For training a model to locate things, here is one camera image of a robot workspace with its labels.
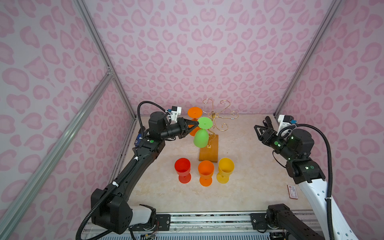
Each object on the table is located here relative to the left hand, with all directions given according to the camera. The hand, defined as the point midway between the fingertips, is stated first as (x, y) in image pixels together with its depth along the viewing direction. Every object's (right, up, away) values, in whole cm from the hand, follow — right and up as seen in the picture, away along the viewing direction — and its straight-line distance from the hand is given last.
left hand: (199, 122), depth 67 cm
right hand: (+25, -2, -1) cm, 26 cm away
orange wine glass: (-2, +5, +8) cm, 10 cm away
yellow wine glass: (+14, -24, +13) cm, 30 cm away
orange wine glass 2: (+4, -24, +12) cm, 28 cm away
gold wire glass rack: (+7, +4, +11) cm, 14 cm away
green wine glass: (+1, -8, +11) cm, 14 cm away
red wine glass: (-9, -23, +11) cm, 27 cm away
